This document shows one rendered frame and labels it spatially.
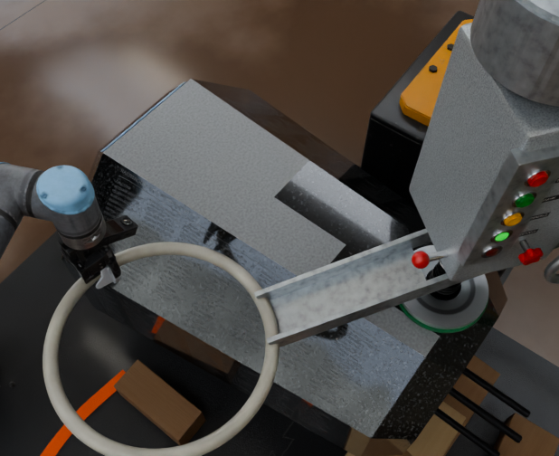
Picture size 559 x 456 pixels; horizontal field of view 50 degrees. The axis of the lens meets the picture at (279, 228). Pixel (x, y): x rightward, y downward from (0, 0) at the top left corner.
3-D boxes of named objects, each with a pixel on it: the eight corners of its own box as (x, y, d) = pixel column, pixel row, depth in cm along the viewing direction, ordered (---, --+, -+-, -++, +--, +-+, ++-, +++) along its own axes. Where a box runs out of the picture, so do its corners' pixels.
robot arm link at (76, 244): (84, 193, 122) (113, 223, 119) (90, 206, 126) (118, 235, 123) (45, 218, 118) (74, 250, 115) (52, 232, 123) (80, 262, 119)
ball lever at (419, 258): (446, 249, 111) (450, 240, 108) (452, 263, 110) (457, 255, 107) (407, 258, 110) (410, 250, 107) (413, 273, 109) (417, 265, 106)
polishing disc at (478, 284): (466, 239, 149) (467, 236, 148) (502, 318, 138) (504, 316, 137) (383, 257, 146) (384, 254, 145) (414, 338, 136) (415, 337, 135)
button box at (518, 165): (498, 243, 103) (565, 136, 79) (506, 257, 102) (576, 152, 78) (455, 253, 102) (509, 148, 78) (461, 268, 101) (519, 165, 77)
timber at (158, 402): (120, 395, 216) (112, 385, 206) (144, 369, 221) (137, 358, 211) (183, 449, 207) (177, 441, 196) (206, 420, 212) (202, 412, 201)
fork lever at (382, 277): (552, 175, 130) (554, 163, 126) (599, 251, 121) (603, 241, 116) (257, 285, 139) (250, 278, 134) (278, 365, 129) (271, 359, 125)
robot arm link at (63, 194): (44, 156, 111) (97, 166, 110) (61, 195, 122) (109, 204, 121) (23, 197, 106) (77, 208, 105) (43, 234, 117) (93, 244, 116)
